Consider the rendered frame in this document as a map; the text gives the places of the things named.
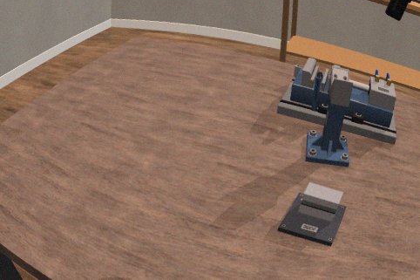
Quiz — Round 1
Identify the grey slotted metal block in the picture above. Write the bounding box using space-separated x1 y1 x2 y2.
298 182 343 222

